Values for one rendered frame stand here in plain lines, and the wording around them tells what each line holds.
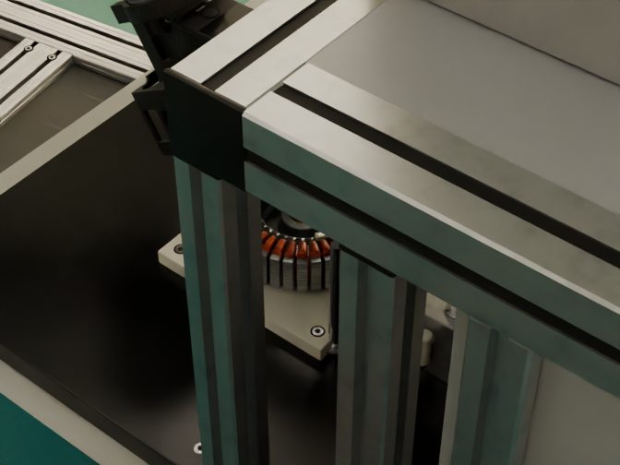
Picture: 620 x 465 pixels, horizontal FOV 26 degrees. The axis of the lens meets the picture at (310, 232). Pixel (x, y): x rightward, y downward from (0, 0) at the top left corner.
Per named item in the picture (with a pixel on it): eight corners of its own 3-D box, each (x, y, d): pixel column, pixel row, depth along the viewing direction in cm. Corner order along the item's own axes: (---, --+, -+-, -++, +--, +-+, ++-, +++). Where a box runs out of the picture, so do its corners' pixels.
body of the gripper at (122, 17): (233, 113, 101) (163, -33, 96) (311, 107, 94) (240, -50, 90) (164, 166, 97) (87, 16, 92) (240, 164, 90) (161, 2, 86)
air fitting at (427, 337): (409, 365, 89) (411, 335, 87) (419, 354, 90) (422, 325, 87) (423, 373, 88) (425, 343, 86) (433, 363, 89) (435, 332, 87)
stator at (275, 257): (194, 244, 97) (191, 207, 94) (296, 166, 103) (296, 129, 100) (311, 320, 92) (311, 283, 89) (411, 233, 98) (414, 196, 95)
